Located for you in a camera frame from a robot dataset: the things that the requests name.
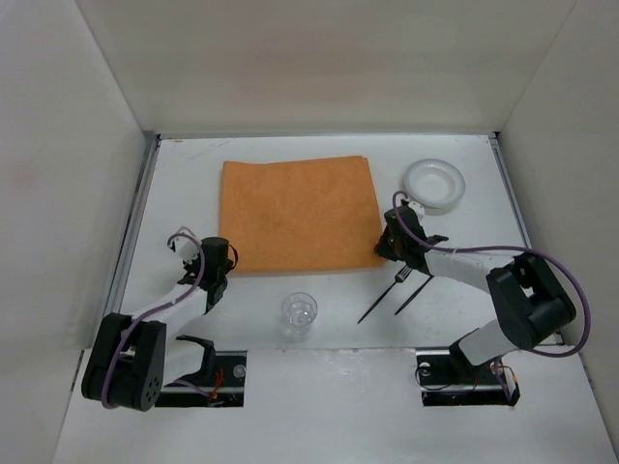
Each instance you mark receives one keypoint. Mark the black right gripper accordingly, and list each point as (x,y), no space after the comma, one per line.
(416,261)

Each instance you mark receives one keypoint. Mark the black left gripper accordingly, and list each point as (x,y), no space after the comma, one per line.
(214,288)

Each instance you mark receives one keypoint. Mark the orange cloth placemat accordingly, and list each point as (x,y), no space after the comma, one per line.
(306,216)

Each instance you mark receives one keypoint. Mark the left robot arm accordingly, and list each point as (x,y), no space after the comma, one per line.
(135,356)

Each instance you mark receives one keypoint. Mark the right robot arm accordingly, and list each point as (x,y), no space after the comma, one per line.
(529,302)

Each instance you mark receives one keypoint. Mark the black fork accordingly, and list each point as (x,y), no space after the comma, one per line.
(401,276)

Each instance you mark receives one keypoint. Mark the black knife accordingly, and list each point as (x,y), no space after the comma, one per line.
(413,296)

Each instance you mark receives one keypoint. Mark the white round plate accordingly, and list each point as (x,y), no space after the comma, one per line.
(434,183)

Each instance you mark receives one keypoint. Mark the clear drinking glass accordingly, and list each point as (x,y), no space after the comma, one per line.
(299,311)

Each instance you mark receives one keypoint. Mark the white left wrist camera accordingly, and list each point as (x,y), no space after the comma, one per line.
(185,244)

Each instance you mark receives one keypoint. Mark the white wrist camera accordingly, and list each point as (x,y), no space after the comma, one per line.
(185,244)
(419,209)

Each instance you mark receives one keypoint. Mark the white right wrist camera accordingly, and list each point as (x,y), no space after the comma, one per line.
(419,209)

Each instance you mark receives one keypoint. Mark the left aluminium table rail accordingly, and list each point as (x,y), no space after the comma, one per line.
(122,268)

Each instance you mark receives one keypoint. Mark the aluminium table rail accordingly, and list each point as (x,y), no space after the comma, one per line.
(496,149)
(122,268)

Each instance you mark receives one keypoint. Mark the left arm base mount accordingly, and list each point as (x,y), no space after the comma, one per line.
(218,383)

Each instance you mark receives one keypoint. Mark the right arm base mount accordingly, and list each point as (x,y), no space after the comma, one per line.
(447,379)

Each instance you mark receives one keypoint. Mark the right aluminium table rail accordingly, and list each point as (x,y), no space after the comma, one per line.
(496,149)

